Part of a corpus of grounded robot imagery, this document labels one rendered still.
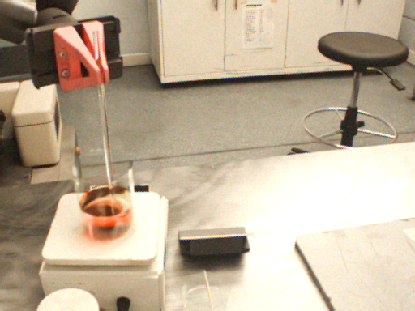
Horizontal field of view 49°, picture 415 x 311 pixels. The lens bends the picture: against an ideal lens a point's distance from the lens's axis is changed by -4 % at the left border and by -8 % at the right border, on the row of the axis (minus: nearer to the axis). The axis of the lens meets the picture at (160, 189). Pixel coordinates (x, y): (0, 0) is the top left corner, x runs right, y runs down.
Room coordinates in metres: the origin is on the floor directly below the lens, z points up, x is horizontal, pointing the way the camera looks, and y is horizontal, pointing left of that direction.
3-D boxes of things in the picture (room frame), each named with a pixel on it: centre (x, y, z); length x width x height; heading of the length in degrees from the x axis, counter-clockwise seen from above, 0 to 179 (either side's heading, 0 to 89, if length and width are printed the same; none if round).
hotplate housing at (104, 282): (0.44, 0.06, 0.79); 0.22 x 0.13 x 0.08; 176
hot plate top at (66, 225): (0.42, 0.06, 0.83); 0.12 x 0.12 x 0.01; 86
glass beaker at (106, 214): (0.40, 0.06, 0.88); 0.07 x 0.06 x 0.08; 12
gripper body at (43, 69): (0.52, 0.09, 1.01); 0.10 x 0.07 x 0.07; 113
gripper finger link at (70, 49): (0.46, 0.06, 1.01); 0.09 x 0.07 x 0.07; 23
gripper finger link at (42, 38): (0.45, 0.07, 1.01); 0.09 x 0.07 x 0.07; 23
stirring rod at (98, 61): (0.42, 0.05, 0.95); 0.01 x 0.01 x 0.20; 23
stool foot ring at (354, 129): (1.70, -0.80, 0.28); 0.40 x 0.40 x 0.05
